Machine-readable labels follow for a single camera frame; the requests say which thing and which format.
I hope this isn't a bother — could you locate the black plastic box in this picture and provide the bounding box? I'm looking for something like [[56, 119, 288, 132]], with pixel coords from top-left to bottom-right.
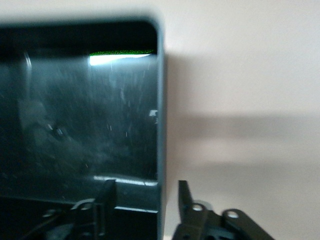
[[0, 17, 167, 240]]

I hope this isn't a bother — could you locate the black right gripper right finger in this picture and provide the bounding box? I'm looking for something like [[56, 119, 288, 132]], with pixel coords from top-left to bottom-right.
[[172, 179, 276, 240]]

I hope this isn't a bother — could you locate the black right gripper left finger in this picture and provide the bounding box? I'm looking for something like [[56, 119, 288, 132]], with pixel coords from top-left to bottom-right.
[[42, 178, 117, 240]]

